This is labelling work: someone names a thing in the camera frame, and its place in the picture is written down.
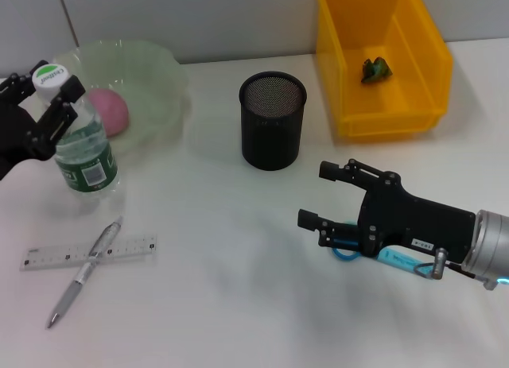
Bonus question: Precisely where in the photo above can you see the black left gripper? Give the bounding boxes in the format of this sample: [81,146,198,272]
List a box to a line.
[0,60,87,181]

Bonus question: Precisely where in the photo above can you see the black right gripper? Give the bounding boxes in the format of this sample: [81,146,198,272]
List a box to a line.
[297,159,476,264]

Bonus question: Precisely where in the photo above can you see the clear water bottle green label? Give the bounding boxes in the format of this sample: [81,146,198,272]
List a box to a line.
[31,64,120,194]

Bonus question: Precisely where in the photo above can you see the pink peach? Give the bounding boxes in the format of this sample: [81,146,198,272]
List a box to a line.
[87,87,130,138]

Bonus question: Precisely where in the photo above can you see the green plastic wrapper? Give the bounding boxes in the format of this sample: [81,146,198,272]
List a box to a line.
[359,56,393,85]

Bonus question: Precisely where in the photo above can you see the blue scissors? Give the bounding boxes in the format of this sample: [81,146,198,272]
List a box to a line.
[332,220,434,280]

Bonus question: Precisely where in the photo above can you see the black mesh pen cup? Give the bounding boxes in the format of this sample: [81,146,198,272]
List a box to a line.
[238,71,307,171]

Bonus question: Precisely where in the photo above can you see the translucent green fruit plate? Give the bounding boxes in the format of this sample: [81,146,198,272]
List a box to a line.
[53,38,190,154]

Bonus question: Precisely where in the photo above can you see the transparent plastic ruler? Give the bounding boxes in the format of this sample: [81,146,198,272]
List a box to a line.
[19,234,158,273]

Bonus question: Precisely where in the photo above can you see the silver ballpoint pen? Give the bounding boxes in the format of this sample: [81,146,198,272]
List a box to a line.
[46,215,123,330]

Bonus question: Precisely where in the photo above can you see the yellow plastic storage bin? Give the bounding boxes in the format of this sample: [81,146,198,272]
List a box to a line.
[313,0,453,138]

